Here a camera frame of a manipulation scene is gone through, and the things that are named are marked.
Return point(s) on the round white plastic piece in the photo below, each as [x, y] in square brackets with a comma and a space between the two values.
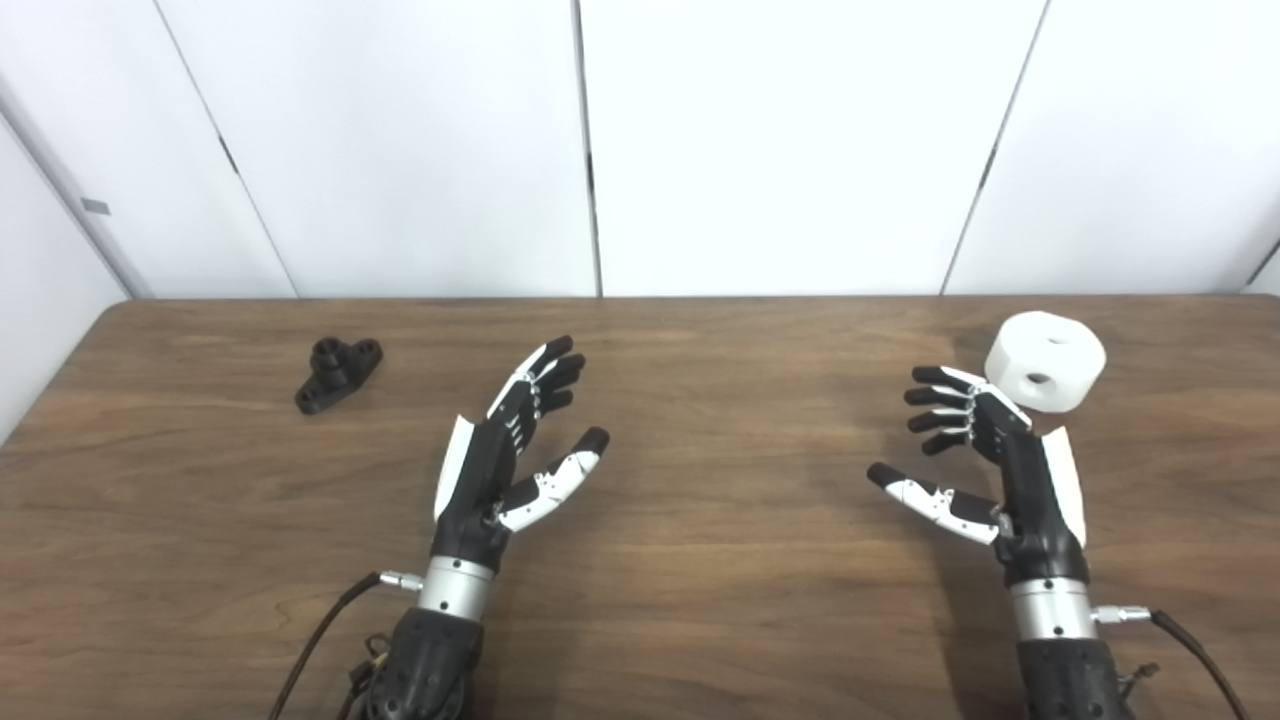
[1045, 350]

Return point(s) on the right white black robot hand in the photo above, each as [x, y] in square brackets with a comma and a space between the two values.
[1030, 490]

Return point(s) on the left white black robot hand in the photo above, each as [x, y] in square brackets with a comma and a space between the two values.
[478, 480]

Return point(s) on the black plastic holder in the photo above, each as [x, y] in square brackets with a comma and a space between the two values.
[335, 378]

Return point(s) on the small grey wall label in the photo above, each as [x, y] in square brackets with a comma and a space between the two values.
[96, 207]

